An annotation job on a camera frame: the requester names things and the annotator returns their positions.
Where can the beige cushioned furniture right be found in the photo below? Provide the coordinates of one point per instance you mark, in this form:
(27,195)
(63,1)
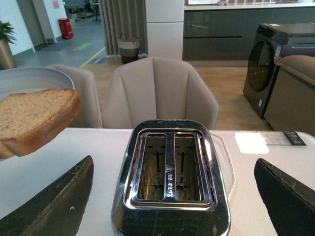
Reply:
(292,102)

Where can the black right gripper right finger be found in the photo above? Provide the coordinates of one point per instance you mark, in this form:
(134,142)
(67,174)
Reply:
(290,203)

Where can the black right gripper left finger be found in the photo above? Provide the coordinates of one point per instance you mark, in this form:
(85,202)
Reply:
(58,209)

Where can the red cabinet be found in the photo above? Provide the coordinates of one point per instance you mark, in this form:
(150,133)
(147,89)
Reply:
(65,27)

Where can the beige chair middle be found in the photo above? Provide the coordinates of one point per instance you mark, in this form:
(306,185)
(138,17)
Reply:
(158,88)

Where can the woven laundry basket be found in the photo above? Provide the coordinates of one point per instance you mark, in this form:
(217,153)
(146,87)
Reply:
(129,48)

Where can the dark grey kitchen counter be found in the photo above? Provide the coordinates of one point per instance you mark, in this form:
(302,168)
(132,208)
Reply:
(227,31)

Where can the grey curtain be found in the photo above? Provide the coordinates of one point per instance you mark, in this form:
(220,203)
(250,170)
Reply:
(123,17)

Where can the light blue plate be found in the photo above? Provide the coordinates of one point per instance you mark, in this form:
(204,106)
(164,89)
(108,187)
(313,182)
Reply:
(30,79)

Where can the toast bread slice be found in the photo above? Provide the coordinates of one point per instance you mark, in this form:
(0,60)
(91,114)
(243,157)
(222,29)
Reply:
(28,121)

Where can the label sticker on table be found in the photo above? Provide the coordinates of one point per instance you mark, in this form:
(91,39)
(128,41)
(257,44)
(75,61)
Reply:
(284,138)

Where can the dark grey washing machine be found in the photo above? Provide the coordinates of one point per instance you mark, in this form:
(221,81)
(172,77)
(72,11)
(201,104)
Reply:
(271,42)

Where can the beige chair left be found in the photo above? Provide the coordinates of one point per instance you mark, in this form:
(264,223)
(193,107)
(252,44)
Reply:
(85,84)

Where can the potted green plant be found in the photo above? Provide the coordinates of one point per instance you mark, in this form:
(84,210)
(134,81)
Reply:
(7,60)

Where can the chrome two-slot toaster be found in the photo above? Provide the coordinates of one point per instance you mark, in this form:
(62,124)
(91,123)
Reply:
(170,183)

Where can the beige chair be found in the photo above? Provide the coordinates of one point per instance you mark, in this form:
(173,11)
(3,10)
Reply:
(85,84)
(158,88)

